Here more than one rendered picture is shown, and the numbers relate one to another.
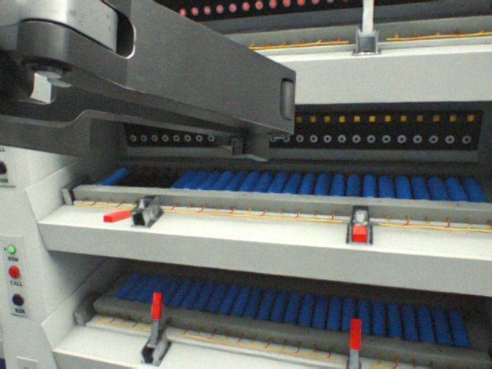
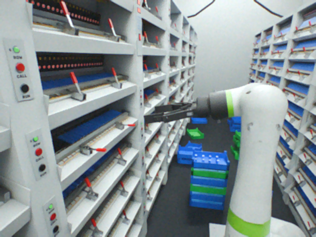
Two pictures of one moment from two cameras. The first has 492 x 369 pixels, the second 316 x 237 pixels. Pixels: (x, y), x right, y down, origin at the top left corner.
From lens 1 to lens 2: 0.82 m
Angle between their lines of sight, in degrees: 88
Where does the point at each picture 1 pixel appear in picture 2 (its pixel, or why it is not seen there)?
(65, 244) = (68, 182)
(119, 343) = (80, 209)
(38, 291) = (63, 214)
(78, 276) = not seen: hidden behind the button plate
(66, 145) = (151, 121)
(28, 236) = (57, 192)
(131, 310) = (70, 199)
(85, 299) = not seen: hidden behind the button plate
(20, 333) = not seen: outside the picture
